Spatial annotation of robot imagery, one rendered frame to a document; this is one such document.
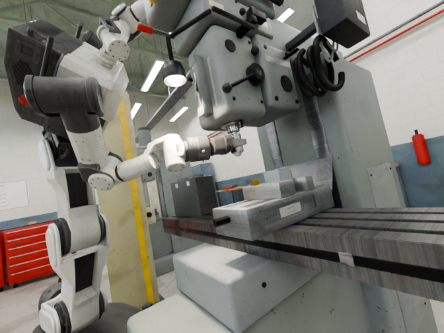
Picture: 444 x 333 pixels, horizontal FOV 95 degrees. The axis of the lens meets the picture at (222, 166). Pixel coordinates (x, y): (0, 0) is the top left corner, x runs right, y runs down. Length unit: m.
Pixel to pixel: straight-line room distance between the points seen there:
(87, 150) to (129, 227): 1.67
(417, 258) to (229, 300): 0.35
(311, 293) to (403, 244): 0.41
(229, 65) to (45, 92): 0.51
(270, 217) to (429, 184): 4.38
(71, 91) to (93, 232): 0.56
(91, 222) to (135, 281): 1.52
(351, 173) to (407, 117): 3.90
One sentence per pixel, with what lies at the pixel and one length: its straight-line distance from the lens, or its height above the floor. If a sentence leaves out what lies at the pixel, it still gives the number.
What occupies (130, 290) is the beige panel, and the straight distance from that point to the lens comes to 2.46.
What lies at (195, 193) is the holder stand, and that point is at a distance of 1.00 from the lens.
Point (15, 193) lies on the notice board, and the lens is 9.74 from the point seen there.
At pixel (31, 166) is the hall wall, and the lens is 9.80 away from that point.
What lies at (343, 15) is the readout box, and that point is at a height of 1.53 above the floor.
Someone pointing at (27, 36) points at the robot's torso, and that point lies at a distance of 0.83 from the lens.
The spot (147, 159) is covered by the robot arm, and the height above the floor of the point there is 1.23.
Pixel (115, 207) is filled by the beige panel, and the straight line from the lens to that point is 2.31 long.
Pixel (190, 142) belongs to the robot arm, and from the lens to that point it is 0.69.
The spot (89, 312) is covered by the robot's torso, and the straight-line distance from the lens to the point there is 1.16.
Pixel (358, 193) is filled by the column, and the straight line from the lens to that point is 0.95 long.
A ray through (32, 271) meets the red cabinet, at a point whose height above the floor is 0.20.
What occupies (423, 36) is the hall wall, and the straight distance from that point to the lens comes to 5.01.
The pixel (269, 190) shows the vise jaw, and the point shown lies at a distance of 0.56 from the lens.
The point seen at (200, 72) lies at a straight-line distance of 0.77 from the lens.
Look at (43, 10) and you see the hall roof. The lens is 7.89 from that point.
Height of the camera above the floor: 1.10
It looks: 5 degrees up
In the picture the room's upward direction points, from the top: 11 degrees counter-clockwise
